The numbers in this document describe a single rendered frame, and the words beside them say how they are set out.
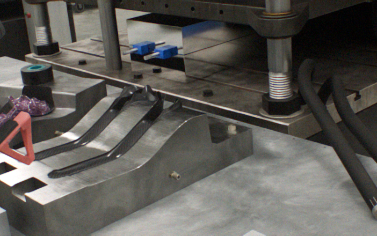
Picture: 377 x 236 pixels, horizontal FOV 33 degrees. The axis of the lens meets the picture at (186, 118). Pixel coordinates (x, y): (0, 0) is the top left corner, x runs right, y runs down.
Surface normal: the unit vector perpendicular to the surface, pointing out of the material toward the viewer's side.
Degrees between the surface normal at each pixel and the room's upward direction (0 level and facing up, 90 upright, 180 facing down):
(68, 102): 80
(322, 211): 0
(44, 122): 90
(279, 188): 0
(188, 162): 90
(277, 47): 90
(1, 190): 90
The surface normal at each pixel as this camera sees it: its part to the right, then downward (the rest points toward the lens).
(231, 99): -0.08, -0.94
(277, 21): -0.17, 0.35
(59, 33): 0.51, 0.26
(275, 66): -0.51, 0.33
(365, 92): 0.68, 0.20
